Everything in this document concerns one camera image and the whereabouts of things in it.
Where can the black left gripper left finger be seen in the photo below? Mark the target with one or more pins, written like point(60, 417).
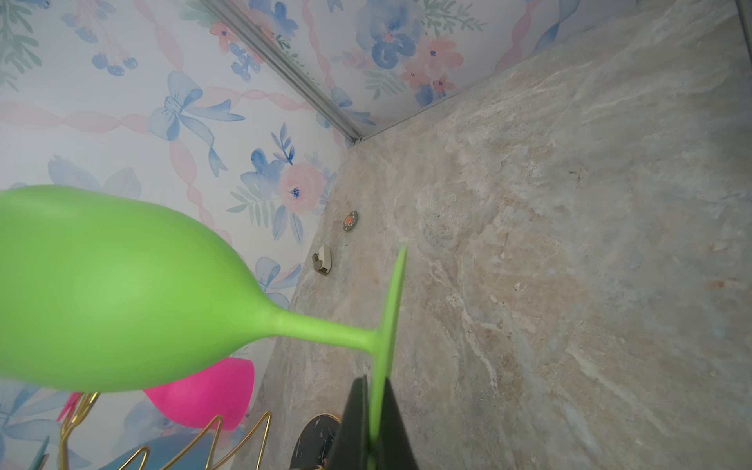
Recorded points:
point(352, 429)

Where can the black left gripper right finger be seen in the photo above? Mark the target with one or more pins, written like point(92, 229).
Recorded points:
point(393, 450)

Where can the green wine glass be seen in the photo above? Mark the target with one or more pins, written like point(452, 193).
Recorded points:
point(103, 294)

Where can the gold wine glass rack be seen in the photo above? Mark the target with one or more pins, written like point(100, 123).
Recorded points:
point(80, 405)

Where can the pink wine glass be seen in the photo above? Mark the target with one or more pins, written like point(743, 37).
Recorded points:
point(224, 389)

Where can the teal wine glass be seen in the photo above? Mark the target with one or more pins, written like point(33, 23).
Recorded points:
point(162, 451)

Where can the small beige clip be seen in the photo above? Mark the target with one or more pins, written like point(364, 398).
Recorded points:
point(322, 260)

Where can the small round badge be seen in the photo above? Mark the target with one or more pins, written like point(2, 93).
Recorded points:
point(351, 221)

